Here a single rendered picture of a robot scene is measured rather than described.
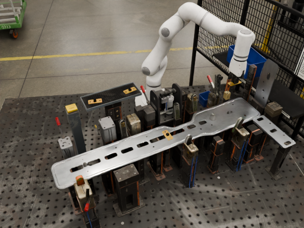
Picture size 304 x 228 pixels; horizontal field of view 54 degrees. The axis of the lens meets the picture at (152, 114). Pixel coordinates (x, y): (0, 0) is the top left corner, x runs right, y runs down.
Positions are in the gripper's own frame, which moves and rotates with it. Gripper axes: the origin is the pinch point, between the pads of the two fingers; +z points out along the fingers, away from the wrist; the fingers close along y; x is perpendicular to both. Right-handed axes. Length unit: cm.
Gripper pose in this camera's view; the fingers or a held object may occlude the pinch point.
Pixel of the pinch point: (235, 79)
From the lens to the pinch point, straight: 190.3
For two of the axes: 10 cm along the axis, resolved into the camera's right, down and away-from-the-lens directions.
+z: 0.0, 7.5, 6.7
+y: 4.5, 5.9, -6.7
